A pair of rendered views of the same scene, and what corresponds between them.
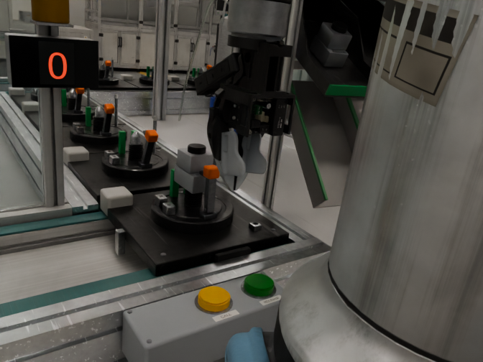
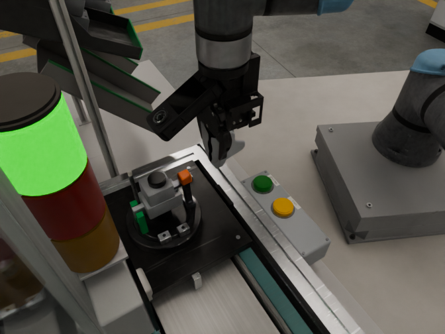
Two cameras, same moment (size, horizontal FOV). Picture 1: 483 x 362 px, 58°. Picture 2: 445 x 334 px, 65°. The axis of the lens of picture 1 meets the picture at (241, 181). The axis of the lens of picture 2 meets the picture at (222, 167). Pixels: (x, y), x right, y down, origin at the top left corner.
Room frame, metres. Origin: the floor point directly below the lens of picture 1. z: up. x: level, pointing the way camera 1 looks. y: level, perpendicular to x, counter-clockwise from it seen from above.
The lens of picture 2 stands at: (0.53, 0.44, 1.53)
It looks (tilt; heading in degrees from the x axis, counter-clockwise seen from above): 47 degrees down; 276
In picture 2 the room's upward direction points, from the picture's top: straight up
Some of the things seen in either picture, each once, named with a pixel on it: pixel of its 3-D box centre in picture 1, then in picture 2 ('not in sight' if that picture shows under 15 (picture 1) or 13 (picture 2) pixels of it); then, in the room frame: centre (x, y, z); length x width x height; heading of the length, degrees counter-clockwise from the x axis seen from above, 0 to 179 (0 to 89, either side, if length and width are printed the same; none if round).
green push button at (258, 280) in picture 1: (258, 287); (262, 184); (0.50, -0.04, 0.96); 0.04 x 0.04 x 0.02
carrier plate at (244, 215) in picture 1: (191, 220); (165, 223); (0.68, 0.08, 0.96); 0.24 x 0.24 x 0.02; 37
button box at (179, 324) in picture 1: (211, 321); (281, 217); (0.46, 0.02, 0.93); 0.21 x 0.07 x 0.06; 127
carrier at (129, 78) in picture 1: (154, 73); not in sight; (2.07, 0.46, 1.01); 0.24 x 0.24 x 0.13; 37
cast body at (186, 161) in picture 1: (192, 164); (153, 193); (0.69, 0.08, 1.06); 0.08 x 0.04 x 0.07; 38
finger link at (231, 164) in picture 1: (233, 164); (229, 150); (0.57, 0.01, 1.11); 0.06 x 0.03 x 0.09; 37
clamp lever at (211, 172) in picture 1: (207, 187); (182, 189); (0.65, 0.05, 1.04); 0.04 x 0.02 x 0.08; 37
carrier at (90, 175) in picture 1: (135, 149); not in sight; (0.89, 0.23, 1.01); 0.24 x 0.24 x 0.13; 37
